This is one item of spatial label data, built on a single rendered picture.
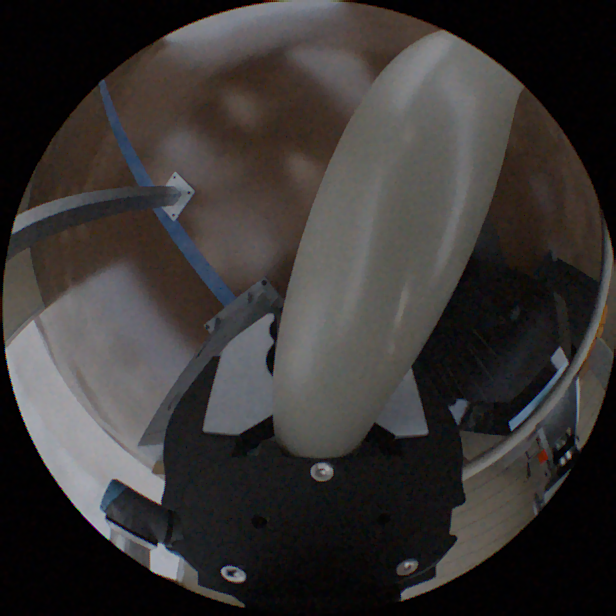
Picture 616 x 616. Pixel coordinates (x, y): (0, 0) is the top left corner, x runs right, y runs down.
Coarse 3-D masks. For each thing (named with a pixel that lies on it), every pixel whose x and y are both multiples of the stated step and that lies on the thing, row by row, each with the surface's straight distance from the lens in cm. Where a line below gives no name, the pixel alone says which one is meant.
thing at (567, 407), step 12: (576, 384) 47; (564, 396) 56; (576, 396) 52; (552, 408) 54; (564, 408) 62; (576, 408) 59; (552, 420) 59; (564, 420) 69; (576, 420) 68; (540, 432) 47; (552, 432) 67; (576, 432) 81; (552, 444) 78; (552, 468) 98
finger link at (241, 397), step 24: (240, 336) 11; (264, 336) 11; (240, 360) 9; (264, 360) 9; (216, 384) 9; (240, 384) 9; (264, 384) 8; (216, 408) 8; (240, 408) 8; (264, 408) 8; (216, 432) 8; (240, 432) 7; (264, 432) 8
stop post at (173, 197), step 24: (96, 192) 89; (120, 192) 94; (144, 192) 102; (168, 192) 115; (192, 192) 118; (24, 216) 77; (48, 216) 75; (72, 216) 80; (96, 216) 88; (24, 240) 75
